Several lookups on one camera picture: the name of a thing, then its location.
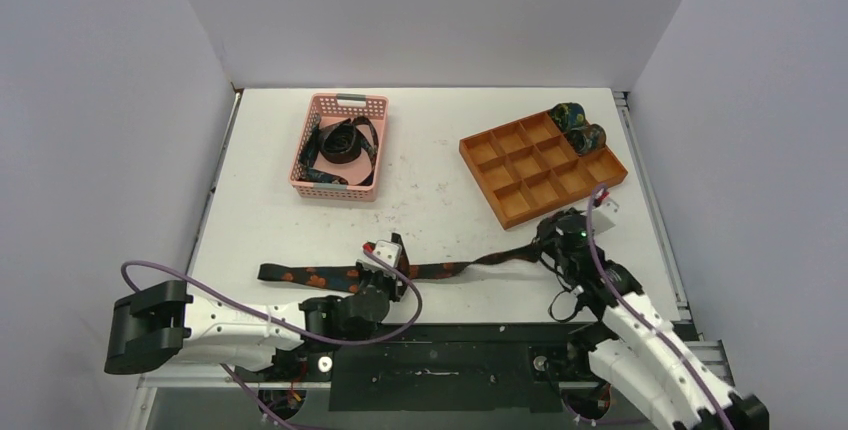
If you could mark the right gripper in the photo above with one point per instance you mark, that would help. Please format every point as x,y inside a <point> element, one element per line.
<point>549,241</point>

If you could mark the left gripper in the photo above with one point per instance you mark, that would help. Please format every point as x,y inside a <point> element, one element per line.
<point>392,283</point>

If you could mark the black orange floral tie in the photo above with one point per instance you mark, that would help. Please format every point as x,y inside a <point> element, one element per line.
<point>437,271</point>

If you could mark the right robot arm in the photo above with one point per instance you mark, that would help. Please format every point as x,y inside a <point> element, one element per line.
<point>631,346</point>

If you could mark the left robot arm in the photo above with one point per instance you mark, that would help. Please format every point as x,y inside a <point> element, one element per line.
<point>183,320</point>

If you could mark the orange divided tray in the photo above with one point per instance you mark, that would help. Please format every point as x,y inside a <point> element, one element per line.
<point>527,168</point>

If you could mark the rolled dark floral tie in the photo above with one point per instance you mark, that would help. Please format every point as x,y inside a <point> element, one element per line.
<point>586,139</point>

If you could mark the rolled blue green tie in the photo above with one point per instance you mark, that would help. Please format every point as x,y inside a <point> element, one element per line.
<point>568,116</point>

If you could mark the dark tie in basket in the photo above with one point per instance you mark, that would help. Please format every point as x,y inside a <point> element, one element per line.
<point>339,143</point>

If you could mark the pink plastic basket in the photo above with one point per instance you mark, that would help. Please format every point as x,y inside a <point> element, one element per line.
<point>329,108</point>

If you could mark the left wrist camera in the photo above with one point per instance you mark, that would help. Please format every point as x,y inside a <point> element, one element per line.
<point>376,256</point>

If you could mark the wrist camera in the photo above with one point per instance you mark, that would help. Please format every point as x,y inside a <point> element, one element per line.
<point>376,256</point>
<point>605,212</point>

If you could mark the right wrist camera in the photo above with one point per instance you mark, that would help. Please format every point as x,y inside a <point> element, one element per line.
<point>605,212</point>

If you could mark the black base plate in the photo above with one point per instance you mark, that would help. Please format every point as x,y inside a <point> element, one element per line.
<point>442,367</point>

